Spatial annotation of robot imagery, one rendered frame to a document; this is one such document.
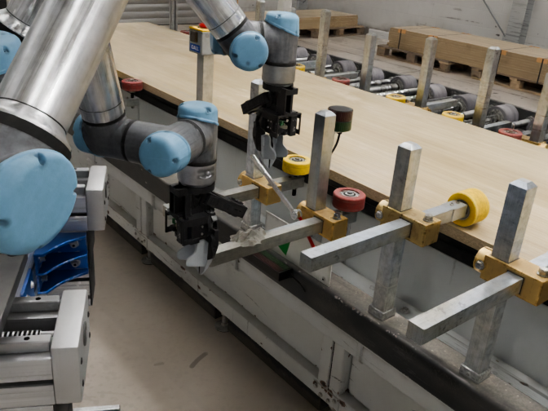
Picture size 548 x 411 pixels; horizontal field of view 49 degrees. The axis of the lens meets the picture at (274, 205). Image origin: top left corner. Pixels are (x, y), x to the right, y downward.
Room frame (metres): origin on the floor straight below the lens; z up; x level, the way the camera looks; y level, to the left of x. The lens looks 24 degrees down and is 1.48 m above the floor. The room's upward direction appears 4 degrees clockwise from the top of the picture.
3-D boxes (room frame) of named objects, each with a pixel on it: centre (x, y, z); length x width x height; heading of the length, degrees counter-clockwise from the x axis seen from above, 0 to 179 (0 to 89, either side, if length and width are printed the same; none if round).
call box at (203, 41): (1.76, 0.23, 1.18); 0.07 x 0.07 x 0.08; 40
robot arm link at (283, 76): (1.38, 0.01, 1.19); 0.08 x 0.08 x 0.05
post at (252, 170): (1.56, 0.06, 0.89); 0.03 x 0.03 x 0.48; 40
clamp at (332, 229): (1.35, -0.12, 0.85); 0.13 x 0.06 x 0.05; 40
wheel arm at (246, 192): (1.47, 0.10, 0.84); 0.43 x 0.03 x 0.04; 130
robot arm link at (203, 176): (1.09, 0.15, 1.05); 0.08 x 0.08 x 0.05
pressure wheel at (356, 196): (1.38, -0.18, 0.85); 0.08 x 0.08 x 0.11
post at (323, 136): (1.37, -0.10, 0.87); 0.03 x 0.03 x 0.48; 40
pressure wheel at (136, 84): (2.36, 0.59, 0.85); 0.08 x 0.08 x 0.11
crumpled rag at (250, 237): (1.19, 0.05, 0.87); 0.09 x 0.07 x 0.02; 130
